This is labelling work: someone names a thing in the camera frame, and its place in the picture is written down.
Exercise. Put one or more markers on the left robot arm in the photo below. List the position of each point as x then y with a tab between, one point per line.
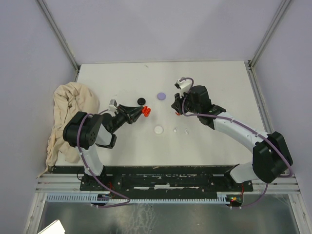
85	132

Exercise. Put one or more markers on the left aluminium corner post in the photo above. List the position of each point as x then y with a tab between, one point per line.
42	4

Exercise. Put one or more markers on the orange earbud charging case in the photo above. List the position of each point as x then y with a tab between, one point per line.
146	111

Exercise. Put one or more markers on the purple earbud charging case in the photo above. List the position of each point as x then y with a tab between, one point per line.
161	96

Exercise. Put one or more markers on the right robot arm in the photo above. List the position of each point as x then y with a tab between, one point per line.
270	153

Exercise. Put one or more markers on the white paper sheet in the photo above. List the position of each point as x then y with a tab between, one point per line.
55	227

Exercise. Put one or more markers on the right aluminium corner post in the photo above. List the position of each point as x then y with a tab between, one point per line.
272	28

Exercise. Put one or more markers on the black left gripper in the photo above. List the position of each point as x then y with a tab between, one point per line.
135	112

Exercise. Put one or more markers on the aluminium corner post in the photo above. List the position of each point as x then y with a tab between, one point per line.
42	4
272	28

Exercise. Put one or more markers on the white earbud charging case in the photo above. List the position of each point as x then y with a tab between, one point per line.
158	130

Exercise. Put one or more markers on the cream crumpled cloth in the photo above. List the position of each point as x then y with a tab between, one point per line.
69	99

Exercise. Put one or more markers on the black earbud charging case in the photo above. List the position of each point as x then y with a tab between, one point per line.
141	101

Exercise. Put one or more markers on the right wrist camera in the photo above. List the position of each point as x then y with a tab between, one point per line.
184	85

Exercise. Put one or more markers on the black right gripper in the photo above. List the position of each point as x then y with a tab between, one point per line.
177	104

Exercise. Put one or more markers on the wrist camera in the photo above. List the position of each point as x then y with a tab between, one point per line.
184	85
112	105

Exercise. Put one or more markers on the aluminium frame rail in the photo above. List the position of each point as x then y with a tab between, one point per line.
72	183

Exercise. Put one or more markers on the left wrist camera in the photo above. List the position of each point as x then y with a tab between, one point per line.
112	105

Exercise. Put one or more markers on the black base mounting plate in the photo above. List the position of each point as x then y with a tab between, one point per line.
173	186

